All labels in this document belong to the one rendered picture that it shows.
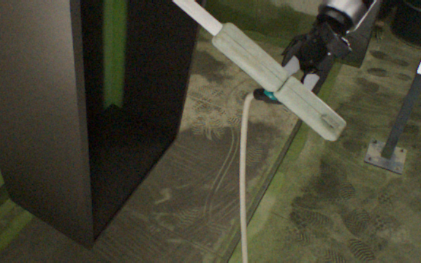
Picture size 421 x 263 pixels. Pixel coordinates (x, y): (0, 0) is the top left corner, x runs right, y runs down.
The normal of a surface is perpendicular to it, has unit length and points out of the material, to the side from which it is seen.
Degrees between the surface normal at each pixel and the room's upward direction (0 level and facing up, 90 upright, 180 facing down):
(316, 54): 53
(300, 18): 90
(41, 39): 90
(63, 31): 90
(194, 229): 0
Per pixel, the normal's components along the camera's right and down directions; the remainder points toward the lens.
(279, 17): -0.49, 0.58
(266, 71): 0.21, 0.05
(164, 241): -0.01, -0.75
